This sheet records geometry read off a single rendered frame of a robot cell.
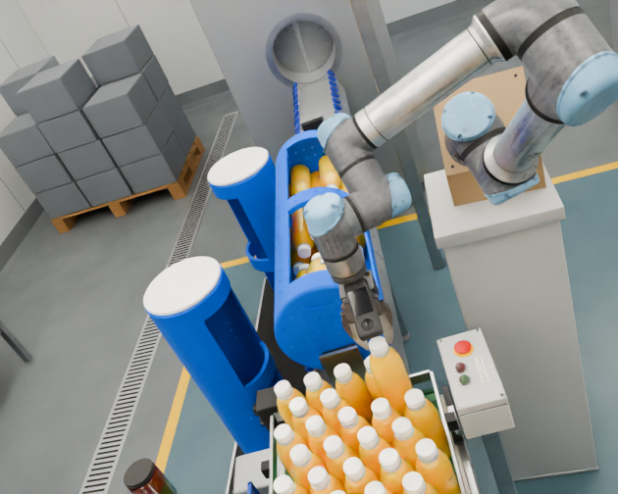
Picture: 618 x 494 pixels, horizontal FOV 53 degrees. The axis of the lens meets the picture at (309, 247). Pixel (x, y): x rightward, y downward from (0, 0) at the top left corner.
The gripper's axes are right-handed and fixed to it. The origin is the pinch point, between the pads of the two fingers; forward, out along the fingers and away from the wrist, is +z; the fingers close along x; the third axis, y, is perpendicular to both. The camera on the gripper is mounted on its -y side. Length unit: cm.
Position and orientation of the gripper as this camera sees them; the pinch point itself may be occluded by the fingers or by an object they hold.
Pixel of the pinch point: (378, 344)
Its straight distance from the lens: 131.7
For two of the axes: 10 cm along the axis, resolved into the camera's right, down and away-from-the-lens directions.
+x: -9.4, 3.0, 1.7
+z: 3.4, 7.6, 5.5
